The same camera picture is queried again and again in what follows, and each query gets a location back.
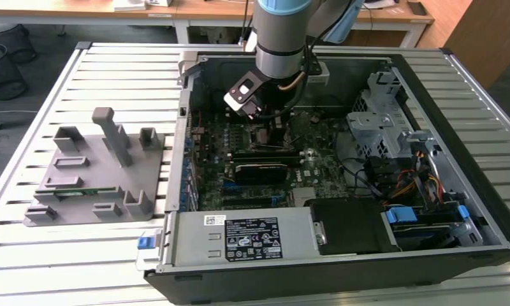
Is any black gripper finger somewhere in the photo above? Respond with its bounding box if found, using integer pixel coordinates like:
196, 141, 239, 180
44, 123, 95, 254
271, 117, 290, 147

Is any metal socket cover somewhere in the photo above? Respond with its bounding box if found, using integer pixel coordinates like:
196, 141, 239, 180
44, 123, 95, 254
290, 110, 315, 145

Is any CPU socket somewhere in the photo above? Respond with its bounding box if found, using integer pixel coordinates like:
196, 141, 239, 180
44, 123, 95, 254
246, 123, 298, 150

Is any black installed RAM stick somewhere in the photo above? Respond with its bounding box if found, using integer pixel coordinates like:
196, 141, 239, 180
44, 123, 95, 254
234, 157, 303, 166
232, 151, 300, 159

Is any green motherboard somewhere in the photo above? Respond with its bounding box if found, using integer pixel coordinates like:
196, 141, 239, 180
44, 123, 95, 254
190, 110, 350, 211

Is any black graphics card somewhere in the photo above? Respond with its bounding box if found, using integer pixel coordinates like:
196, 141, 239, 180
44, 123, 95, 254
234, 163, 290, 186

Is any silver chipset heatsink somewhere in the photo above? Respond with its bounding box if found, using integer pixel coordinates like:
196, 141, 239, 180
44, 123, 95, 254
294, 187, 319, 207

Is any silver drive cage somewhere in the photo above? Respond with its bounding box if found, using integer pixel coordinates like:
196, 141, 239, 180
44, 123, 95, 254
347, 71, 414, 160

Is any grey power supply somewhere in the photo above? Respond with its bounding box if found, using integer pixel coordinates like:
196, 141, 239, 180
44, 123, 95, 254
170, 210, 324, 267

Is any grey parts rack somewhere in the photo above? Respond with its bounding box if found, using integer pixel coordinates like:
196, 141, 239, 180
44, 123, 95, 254
23, 107, 166, 228

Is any black phone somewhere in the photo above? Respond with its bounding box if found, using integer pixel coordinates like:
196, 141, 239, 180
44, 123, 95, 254
408, 1, 430, 16

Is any white book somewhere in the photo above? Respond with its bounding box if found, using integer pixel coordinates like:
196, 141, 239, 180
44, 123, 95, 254
114, 0, 150, 13

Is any black PC case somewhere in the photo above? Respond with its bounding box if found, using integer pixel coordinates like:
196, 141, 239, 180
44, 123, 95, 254
143, 47, 510, 305

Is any blue case latch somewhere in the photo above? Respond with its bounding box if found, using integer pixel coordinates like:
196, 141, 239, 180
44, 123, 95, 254
138, 234, 162, 249

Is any green RAM stick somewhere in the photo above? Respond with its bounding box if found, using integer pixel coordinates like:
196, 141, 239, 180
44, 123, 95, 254
55, 187, 116, 196

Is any wooden cabinet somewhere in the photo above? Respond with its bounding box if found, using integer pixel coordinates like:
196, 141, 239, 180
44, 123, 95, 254
416, 0, 510, 90

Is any wooden desk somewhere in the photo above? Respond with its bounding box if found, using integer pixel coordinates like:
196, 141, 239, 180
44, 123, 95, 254
0, 0, 436, 48

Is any black mesh waste bin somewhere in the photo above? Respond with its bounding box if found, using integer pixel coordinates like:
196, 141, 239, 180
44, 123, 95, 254
0, 24, 39, 64
0, 43, 30, 101

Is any brown cable tube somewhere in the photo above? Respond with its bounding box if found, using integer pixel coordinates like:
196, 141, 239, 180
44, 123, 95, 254
279, 71, 308, 92

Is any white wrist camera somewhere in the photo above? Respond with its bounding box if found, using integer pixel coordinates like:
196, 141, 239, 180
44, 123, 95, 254
223, 69, 267, 120

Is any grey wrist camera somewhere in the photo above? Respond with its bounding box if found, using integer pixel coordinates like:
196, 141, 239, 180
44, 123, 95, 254
308, 62, 331, 85

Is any coloured wire bundle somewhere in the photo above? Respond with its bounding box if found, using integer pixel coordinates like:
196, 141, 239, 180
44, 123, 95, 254
383, 149, 448, 208

